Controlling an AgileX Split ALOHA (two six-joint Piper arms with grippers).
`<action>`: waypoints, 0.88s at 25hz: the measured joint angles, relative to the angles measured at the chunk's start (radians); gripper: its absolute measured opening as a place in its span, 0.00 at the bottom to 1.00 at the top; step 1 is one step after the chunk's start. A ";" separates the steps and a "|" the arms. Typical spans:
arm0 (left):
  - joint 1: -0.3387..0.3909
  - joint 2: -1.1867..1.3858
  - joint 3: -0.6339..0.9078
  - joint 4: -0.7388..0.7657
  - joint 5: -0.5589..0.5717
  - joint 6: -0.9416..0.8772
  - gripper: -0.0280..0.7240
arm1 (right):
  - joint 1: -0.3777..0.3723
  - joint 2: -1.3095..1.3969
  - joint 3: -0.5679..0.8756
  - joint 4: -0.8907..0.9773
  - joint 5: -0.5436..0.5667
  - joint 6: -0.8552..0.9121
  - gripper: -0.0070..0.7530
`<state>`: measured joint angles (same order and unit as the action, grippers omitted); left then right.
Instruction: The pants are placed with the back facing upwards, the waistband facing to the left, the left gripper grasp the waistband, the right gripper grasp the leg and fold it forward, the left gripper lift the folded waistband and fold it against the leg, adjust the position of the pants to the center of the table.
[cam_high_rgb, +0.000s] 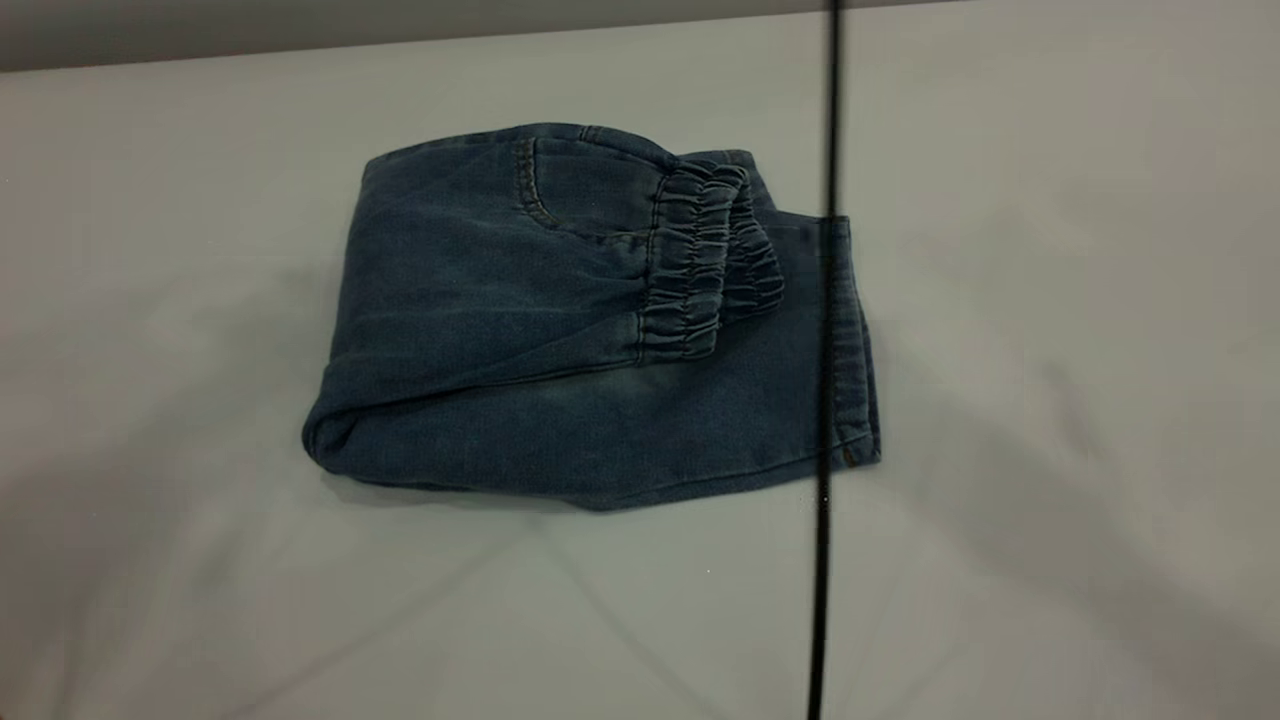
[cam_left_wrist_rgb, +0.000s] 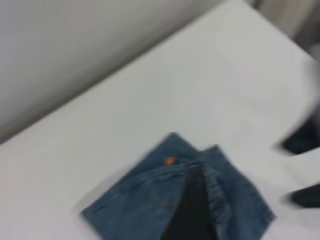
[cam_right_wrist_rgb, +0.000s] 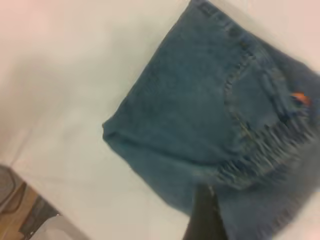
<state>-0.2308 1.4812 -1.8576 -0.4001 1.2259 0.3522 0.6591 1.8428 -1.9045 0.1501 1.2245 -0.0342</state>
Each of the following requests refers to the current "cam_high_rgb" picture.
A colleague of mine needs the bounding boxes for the blue denim pants with print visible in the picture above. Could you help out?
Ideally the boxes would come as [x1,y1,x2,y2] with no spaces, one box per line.
[302,122,883,513]

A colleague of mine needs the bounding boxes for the thin black hanging cable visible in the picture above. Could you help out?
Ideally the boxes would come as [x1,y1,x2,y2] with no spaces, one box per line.
[806,0,847,720]

